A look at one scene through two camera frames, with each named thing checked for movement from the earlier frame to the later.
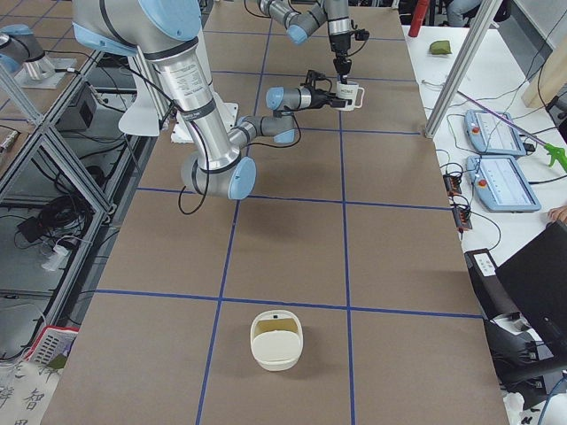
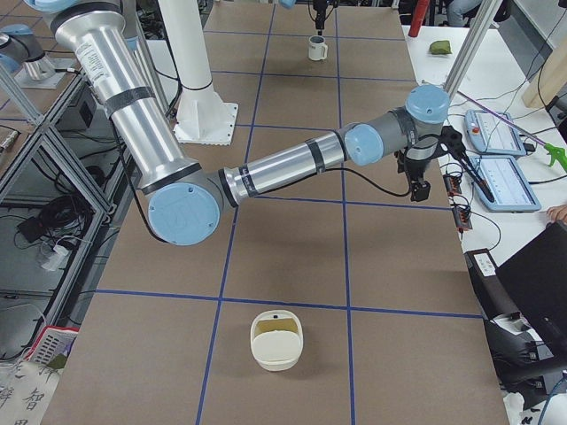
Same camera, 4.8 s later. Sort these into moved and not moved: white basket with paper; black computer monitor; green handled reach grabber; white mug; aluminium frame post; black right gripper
Moved: white mug; black right gripper
Not moved: black computer monitor; aluminium frame post; green handled reach grabber; white basket with paper
